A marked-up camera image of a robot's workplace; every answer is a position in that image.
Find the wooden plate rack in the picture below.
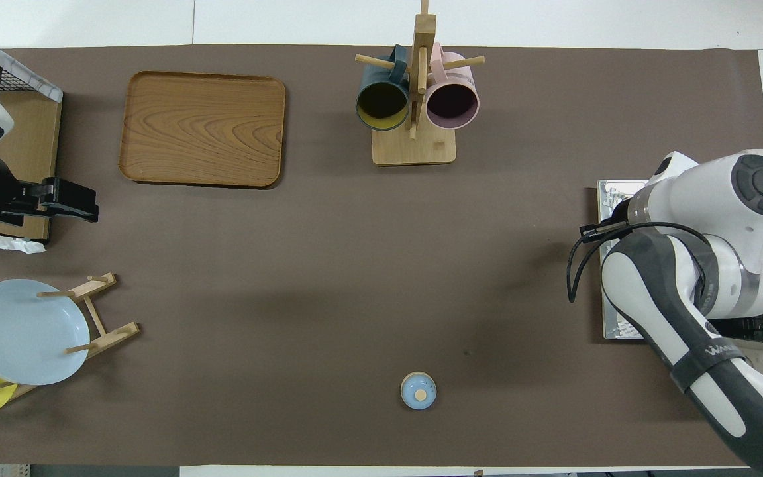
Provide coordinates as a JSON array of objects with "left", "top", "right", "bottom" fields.
[{"left": 0, "top": 272, "right": 141, "bottom": 401}]

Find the light blue plate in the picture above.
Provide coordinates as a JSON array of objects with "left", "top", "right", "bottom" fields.
[{"left": 0, "top": 279, "right": 91, "bottom": 386}]

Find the wooden serving tray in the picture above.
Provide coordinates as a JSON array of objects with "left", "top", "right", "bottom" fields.
[{"left": 119, "top": 71, "right": 287, "bottom": 189}]

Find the brown table mat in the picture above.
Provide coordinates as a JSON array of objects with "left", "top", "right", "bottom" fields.
[{"left": 0, "top": 45, "right": 763, "bottom": 468}]

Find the dark teal mug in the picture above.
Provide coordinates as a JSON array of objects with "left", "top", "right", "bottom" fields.
[{"left": 355, "top": 45, "right": 411, "bottom": 132}]

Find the wooden mug rack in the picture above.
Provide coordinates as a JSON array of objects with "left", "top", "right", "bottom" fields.
[{"left": 355, "top": 0, "right": 486, "bottom": 166}]

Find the pink mug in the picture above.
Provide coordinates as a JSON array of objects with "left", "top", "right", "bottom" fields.
[{"left": 425, "top": 43, "right": 481, "bottom": 131}]

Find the wire and wood shelf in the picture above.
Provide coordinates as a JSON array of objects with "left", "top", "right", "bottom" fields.
[{"left": 0, "top": 26, "right": 64, "bottom": 254}]

